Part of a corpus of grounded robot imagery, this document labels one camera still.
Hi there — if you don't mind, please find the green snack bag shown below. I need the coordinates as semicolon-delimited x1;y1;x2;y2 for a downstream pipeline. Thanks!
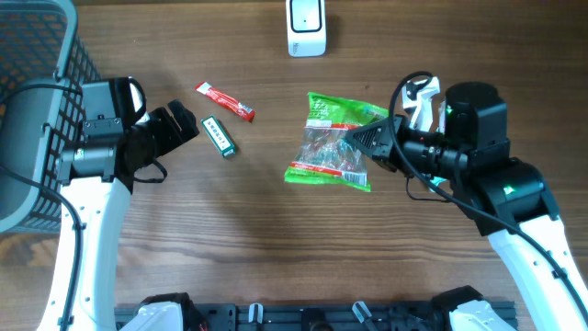
284;92;389;191

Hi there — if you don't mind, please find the small green box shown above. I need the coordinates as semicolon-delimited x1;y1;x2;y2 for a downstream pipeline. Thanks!
201;115;236;157

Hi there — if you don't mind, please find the red snack packet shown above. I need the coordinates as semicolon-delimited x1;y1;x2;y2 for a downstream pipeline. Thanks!
195;82;255;122

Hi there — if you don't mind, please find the teal wet wipes packet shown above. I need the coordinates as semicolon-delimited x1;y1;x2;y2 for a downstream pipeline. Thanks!
431;177;447;187

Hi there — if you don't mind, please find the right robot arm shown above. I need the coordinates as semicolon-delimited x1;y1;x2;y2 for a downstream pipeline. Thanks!
345;82;587;330

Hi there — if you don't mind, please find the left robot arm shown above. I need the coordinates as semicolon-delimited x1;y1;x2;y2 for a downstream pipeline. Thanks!
39;76;198;330

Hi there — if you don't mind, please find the white barcode scanner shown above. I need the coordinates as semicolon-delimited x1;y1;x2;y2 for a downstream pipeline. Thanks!
285;0;327;58

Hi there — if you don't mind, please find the grey plastic shopping basket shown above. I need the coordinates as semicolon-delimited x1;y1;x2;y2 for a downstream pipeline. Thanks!
0;0;102;234

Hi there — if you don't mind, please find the left camera cable black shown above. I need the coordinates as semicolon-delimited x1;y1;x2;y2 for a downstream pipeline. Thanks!
1;83;84;331

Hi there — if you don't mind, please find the camera cable black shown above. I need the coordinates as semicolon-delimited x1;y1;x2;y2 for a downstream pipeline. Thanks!
1;83;84;331
385;71;587;319

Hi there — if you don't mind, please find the right camera cable black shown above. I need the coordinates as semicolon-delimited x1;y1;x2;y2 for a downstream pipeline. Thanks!
385;71;587;319

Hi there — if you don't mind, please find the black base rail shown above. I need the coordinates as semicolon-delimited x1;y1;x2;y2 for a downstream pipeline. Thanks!
114;301;520;331

